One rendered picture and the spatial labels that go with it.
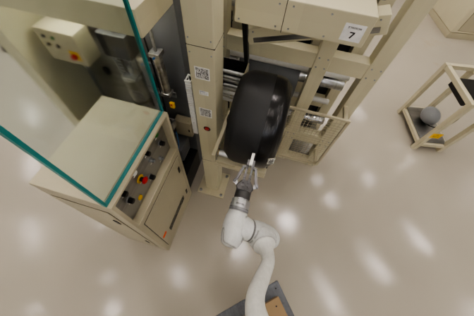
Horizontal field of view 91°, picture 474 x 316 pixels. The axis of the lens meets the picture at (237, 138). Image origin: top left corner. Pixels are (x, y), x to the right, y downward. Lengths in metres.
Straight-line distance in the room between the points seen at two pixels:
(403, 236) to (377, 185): 0.52
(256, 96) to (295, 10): 0.41
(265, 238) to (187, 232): 1.32
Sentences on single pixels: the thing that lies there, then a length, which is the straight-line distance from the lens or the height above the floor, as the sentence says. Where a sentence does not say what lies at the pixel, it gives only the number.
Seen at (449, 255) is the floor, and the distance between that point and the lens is 3.10.
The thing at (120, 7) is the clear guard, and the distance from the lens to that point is 0.95.
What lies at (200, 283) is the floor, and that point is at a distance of 2.27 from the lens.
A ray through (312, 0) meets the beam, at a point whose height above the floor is 1.78.
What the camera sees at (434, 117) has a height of 0.30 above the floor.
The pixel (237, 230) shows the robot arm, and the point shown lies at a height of 1.23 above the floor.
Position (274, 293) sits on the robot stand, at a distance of 1.65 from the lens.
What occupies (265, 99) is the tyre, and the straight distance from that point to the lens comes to 1.15.
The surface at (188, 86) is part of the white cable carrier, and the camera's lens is 1.26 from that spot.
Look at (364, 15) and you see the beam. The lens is 1.19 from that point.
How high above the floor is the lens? 2.27
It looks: 57 degrees down
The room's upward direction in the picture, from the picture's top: 6 degrees clockwise
